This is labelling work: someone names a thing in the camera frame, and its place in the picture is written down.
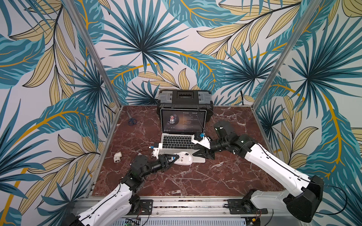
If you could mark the black plastic toolbox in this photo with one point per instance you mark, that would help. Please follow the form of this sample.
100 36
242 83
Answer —
185 99

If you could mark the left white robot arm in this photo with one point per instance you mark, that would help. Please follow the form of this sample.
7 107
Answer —
123 199

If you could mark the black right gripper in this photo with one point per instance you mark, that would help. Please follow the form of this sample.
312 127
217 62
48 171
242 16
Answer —
210 147

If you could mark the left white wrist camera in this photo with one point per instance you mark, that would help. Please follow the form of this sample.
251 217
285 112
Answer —
157 149

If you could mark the right aluminium frame post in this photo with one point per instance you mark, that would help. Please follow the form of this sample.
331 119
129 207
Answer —
305 18

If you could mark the left aluminium frame post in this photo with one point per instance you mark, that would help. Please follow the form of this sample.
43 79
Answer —
75 16

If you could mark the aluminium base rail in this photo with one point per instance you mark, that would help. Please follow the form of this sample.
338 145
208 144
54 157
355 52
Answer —
213 206

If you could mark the silver laptop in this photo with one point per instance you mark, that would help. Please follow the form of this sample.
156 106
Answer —
178 126

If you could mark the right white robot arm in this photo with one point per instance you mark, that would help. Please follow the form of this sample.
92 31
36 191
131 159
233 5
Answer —
302 195

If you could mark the white pipe elbow fitting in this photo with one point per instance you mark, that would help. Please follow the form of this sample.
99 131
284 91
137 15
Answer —
117 157

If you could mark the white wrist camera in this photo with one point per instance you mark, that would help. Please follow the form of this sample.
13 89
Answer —
157 149
201 139

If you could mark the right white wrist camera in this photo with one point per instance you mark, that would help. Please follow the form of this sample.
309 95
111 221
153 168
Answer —
201 139

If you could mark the white wireless mouse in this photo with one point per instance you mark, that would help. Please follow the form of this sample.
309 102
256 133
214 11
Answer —
184 159

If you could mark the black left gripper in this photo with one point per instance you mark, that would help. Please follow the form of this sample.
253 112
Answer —
164 161

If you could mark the aluminium frame post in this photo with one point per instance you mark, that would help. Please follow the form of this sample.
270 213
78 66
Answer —
305 18
75 16

